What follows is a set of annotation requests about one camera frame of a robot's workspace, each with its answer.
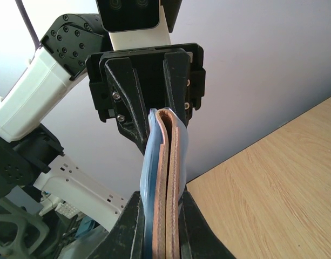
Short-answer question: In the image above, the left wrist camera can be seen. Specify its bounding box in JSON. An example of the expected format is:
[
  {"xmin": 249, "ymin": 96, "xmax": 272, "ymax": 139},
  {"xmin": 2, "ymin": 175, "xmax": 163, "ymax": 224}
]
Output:
[{"xmin": 94, "ymin": 0, "xmax": 184, "ymax": 51}]

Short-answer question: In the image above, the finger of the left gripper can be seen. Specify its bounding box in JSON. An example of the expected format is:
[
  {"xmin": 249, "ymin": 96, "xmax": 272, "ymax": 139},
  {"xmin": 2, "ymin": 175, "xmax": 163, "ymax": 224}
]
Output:
[
  {"xmin": 104, "ymin": 58, "xmax": 150, "ymax": 154},
  {"xmin": 163, "ymin": 49, "xmax": 191, "ymax": 126}
]

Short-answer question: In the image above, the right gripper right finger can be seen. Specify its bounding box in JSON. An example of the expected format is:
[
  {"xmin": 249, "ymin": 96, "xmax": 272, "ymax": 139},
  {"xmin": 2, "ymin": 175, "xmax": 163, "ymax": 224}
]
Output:
[{"xmin": 179, "ymin": 189, "xmax": 235, "ymax": 259}]

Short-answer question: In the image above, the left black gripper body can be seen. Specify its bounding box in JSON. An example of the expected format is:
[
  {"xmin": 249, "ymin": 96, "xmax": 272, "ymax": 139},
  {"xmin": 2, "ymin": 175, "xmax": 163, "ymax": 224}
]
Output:
[{"xmin": 86, "ymin": 43, "xmax": 206, "ymax": 123}]

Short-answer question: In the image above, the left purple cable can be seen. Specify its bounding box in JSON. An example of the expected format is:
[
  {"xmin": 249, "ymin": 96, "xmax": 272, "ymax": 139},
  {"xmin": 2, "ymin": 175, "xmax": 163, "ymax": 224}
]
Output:
[{"xmin": 15, "ymin": 0, "xmax": 40, "ymax": 52}]

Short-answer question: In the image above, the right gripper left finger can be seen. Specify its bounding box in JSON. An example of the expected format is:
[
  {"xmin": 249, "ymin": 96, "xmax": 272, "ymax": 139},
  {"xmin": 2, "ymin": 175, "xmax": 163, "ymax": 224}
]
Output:
[{"xmin": 88, "ymin": 191, "xmax": 149, "ymax": 259}]

